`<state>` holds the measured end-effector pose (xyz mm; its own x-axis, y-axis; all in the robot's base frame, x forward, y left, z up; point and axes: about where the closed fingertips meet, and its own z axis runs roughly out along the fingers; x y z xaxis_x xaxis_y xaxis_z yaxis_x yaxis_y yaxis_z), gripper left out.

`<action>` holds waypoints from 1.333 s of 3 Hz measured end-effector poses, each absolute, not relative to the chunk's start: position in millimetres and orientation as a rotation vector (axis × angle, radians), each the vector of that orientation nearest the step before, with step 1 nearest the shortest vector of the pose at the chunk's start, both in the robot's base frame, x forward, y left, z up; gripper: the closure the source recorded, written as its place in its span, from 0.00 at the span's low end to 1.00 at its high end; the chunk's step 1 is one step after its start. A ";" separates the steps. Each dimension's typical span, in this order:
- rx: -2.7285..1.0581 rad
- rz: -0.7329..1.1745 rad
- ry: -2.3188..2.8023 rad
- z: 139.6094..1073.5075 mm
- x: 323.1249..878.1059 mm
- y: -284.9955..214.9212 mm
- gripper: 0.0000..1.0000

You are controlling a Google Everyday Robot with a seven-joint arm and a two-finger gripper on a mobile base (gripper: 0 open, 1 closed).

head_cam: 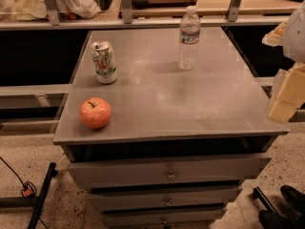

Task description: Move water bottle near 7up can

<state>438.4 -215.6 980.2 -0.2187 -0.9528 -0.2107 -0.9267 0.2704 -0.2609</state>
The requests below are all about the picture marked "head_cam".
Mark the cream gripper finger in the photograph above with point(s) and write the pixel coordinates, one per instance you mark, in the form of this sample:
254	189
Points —
288	93
275	37

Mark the clear plastic water bottle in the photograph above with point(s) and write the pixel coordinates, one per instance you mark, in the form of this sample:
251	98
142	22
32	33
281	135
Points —
189	35

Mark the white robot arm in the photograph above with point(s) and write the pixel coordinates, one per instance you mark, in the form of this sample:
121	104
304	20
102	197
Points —
294	36

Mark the black robot base wheels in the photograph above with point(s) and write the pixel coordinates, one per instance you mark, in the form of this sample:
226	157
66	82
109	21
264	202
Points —
284	212

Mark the green white 7up can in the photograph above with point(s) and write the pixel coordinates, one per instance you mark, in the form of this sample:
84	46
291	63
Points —
102	56

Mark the top grey drawer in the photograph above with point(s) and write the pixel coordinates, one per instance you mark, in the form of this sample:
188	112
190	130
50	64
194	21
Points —
167	170

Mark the grey drawer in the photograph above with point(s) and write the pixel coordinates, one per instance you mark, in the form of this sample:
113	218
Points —
167	170
164	198
163	216

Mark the grey drawer cabinet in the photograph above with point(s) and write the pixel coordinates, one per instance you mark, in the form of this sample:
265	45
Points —
159	110

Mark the middle grey drawer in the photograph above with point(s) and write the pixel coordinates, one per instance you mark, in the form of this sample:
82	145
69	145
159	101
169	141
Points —
164	198

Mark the red apple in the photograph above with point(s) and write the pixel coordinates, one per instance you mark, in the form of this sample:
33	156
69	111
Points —
95	112

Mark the bottom grey drawer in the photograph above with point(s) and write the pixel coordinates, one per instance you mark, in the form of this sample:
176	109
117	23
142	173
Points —
163	216

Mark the white cloth on shelf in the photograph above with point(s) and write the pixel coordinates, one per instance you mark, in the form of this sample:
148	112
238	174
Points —
29	10

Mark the black metal stand leg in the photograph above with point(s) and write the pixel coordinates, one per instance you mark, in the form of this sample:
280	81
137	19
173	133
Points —
29	196

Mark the grey metal shelf rail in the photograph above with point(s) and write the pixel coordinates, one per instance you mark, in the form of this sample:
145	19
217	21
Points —
121	14

